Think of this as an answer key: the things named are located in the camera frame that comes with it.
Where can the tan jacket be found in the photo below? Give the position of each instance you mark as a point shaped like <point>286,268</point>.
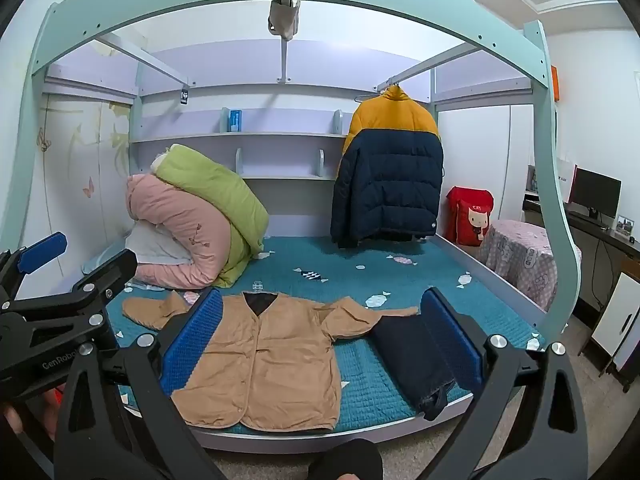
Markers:
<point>280,360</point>

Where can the round table with pink cloth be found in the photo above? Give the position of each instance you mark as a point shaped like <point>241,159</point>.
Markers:
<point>520,260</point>

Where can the teal quilted candy-print bedspread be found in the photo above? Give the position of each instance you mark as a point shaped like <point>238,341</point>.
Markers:
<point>400,280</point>

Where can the orange box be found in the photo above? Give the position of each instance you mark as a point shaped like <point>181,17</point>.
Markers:
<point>555,82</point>

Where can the white pillow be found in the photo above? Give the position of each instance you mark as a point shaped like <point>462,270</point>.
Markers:
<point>150,247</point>

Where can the dark desk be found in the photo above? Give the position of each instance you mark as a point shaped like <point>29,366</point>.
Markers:
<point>615,250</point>

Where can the pale lilac wall shelf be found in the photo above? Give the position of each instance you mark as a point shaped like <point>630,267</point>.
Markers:
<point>250,137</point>

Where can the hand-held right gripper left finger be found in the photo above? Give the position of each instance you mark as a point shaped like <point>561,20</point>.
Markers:
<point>192,340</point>

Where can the pink quilt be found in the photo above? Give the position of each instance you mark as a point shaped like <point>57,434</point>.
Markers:
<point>165,215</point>

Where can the beige hanging bag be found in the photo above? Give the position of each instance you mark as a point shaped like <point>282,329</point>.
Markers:
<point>282,17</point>

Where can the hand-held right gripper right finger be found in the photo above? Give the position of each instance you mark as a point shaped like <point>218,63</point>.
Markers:
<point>450,340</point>

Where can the blue box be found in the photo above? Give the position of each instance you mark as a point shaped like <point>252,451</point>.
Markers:
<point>234,120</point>

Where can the person's leg in black trousers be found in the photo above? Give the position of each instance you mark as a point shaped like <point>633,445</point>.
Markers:
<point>345,460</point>

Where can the yellow and navy puffer jacket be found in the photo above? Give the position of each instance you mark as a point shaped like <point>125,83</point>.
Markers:
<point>390,175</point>

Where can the dark navy folded garment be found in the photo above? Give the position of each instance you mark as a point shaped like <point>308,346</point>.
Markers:
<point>410,355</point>

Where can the small photo frame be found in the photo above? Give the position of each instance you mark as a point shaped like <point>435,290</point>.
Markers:
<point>624,225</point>

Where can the white paper bag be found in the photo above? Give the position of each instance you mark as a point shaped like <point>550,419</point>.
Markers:
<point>565,180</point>

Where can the green quilt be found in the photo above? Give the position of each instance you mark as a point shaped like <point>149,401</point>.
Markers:
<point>215,185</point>

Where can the black hanging tag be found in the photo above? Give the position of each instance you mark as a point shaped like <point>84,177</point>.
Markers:
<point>184,96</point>

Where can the black computer monitor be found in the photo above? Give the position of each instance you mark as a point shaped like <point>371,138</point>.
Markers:
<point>595,190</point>

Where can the red cartoon bag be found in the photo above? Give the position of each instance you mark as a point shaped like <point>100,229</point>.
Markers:
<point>470,215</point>

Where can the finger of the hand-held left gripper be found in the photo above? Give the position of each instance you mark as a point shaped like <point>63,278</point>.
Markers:
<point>107,272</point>
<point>42,252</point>

